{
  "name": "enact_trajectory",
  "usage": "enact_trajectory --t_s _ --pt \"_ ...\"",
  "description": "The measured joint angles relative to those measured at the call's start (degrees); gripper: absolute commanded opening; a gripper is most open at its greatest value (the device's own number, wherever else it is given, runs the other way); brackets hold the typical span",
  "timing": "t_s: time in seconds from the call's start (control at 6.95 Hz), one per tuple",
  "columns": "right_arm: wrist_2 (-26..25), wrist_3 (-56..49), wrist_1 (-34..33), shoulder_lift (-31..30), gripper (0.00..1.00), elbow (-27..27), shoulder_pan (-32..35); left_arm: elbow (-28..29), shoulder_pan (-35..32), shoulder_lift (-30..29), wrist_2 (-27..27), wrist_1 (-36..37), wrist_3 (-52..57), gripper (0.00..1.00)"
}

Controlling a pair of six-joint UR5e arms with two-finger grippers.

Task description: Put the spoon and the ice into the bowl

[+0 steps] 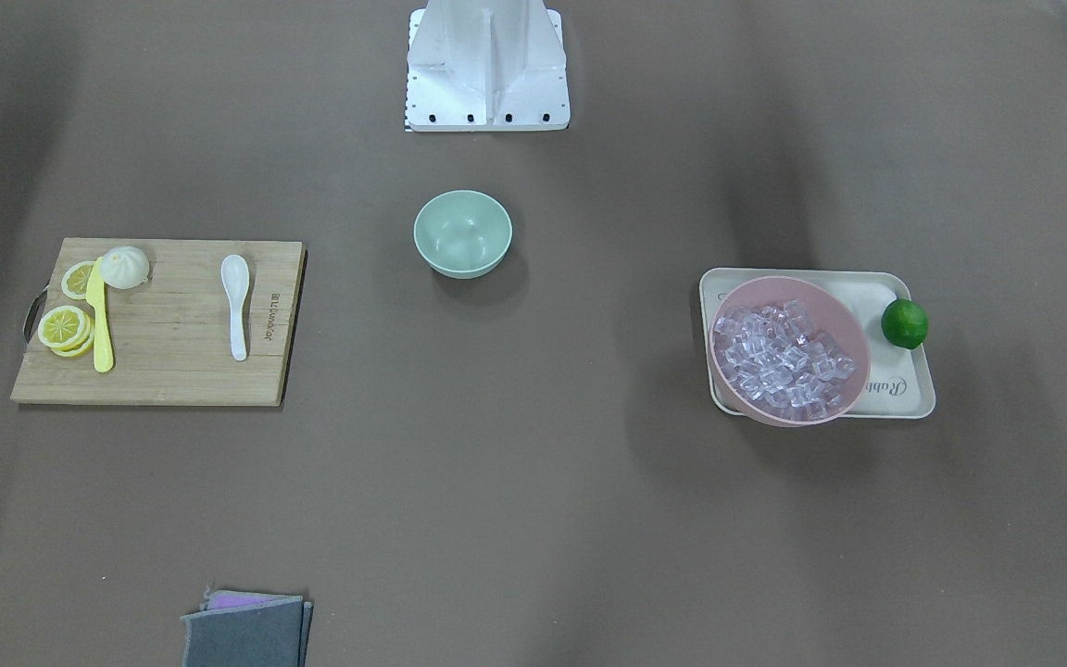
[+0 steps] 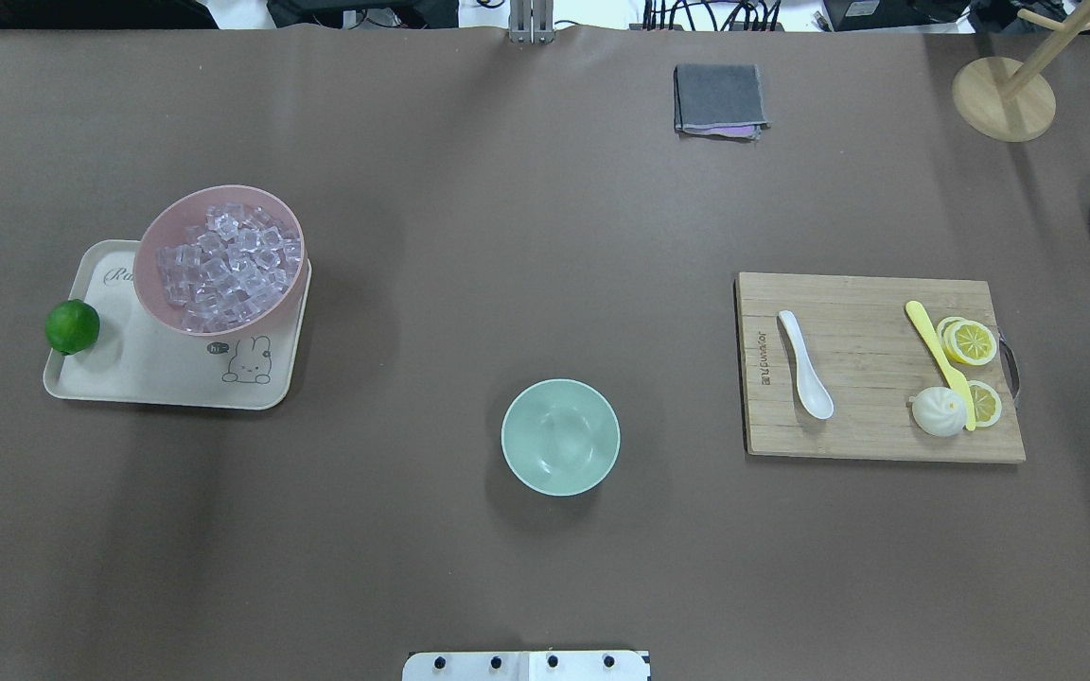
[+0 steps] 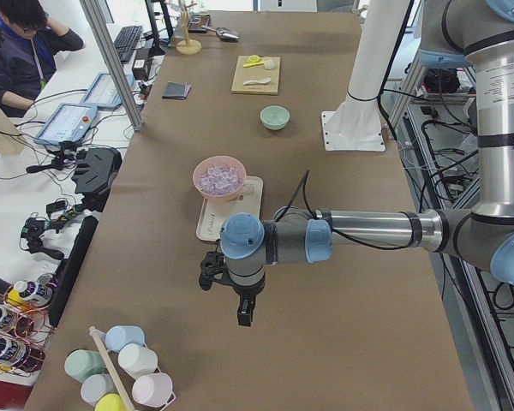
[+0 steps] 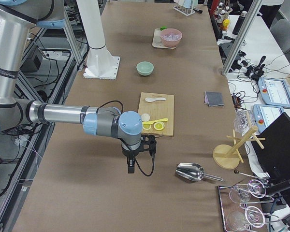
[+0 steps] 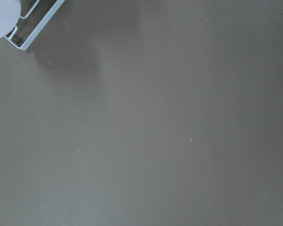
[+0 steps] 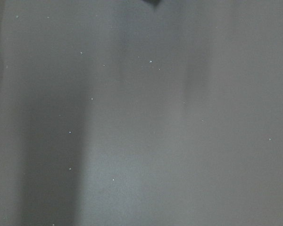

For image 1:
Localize pink bowl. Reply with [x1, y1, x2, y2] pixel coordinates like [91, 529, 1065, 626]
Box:
[706, 275, 871, 428]

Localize yellow plastic knife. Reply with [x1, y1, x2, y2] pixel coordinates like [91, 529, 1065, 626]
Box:
[86, 257, 115, 374]

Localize mint green bowl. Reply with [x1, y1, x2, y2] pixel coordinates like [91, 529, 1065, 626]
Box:
[412, 190, 515, 280]

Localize grey folded cloth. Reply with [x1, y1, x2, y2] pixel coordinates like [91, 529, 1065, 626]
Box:
[181, 588, 313, 666]

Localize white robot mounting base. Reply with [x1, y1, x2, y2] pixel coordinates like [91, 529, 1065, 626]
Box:
[404, 1, 571, 132]

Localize cream rabbit tray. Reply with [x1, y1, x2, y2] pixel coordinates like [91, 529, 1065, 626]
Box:
[698, 267, 936, 420]

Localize clear ice cubes pile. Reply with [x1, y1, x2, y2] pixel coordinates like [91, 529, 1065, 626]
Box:
[711, 300, 860, 422]

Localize lower lemon slice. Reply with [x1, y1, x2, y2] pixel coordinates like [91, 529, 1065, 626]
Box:
[35, 307, 94, 359]

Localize upper lemon slice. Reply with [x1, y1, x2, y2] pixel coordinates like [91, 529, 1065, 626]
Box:
[60, 260, 96, 301]

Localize green lime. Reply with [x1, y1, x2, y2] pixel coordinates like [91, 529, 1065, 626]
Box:
[880, 298, 930, 350]

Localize bamboo cutting board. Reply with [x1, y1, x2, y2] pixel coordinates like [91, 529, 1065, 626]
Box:
[11, 239, 308, 407]

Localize white steamed bun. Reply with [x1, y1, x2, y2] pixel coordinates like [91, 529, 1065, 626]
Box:
[100, 245, 152, 290]

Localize lemon slice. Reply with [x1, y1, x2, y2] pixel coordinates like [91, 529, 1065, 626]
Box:
[60, 260, 96, 301]
[35, 307, 94, 359]

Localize white ceramic spoon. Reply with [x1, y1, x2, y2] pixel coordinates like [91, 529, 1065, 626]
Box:
[220, 254, 250, 362]

